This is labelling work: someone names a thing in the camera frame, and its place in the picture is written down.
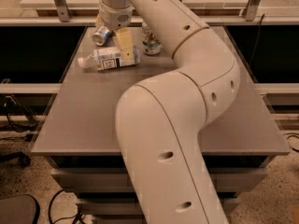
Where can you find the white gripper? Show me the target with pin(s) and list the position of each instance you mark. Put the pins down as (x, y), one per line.
(114, 17)

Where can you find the blue silver redbull can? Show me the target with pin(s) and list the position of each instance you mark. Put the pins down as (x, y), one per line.
(101, 35)

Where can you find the clear blue-label plastic bottle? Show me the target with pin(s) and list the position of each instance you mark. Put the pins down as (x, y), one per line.
(110, 58)

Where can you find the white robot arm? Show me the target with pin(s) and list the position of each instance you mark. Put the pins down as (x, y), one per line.
(159, 118)

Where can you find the white green soda can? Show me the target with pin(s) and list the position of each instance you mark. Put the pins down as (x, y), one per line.
(151, 45)

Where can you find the grey drawer cabinet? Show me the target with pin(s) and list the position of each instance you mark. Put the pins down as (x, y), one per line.
(80, 142)

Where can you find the black office chair base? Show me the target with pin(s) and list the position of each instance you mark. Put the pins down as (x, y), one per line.
(23, 159)

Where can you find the grey chair seat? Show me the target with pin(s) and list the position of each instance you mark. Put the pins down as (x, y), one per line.
(22, 209)

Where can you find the left metal bracket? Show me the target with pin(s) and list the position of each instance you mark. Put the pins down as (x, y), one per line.
(62, 10)

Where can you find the right metal bracket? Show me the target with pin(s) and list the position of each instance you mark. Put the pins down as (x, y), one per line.
(250, 11)

